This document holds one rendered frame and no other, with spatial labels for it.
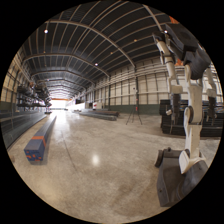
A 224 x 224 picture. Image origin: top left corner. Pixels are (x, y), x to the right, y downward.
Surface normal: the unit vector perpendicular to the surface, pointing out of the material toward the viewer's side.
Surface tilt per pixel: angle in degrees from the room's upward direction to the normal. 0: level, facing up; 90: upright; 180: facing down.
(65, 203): 0
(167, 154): 45
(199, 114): 89
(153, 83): 90
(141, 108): 90
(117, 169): 0
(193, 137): 60
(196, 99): 100
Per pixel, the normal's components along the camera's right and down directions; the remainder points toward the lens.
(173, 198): 0.02, -1.00
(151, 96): -0.71, 0.00
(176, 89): -0.59, 0.21
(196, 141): -0.51, -0.49
